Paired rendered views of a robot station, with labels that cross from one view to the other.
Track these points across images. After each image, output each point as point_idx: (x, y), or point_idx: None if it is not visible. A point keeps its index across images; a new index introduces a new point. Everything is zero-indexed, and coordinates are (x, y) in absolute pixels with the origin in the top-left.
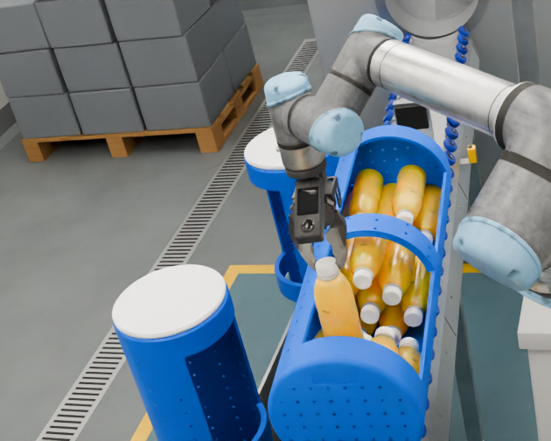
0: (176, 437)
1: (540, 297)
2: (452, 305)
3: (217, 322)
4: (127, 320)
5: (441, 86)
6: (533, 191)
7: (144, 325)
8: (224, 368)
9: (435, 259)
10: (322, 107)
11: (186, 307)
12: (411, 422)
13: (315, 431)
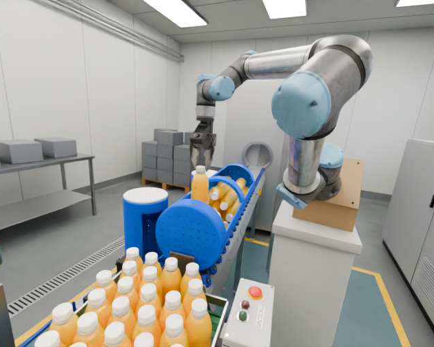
0: (129, 246)
1: (293, 196)
2: (243, 228)
3: (158, 205)
4: (127, 195)
5: (279, 53)
6: (337, 58)
7: (132, 197)
8: None
9: (243, 200)
10: (219, 76)
11: (150, 197)
12: (216, 248)
13: (172, 242)
